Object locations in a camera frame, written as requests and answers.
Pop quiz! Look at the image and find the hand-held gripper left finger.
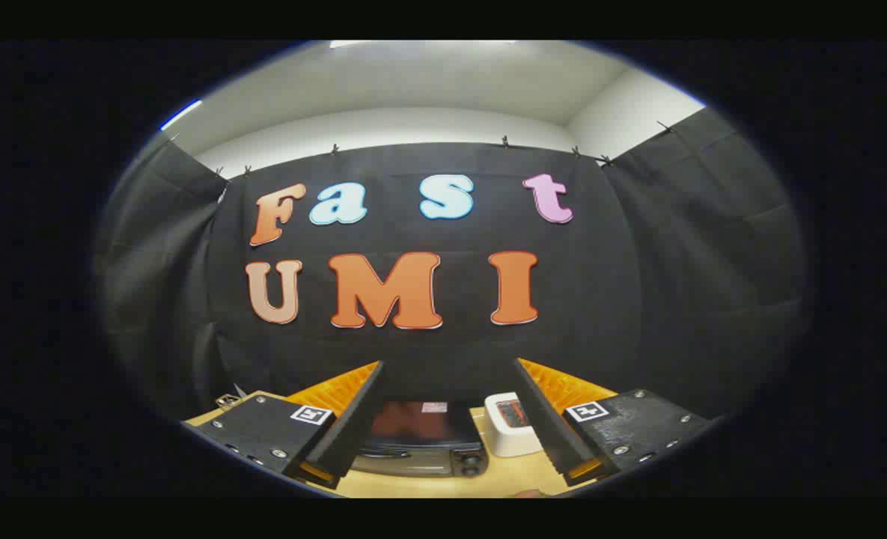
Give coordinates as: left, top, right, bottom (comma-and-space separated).
181, 361, 385, 491

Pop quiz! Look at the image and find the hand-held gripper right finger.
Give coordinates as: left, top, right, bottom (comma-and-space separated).
513, 358, 721, 487

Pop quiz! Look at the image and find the black toaster oven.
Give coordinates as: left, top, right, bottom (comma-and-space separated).
350, 401, 489, 478

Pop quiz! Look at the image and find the white rectangular box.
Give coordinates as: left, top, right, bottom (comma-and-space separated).
484, 392, 545, 457

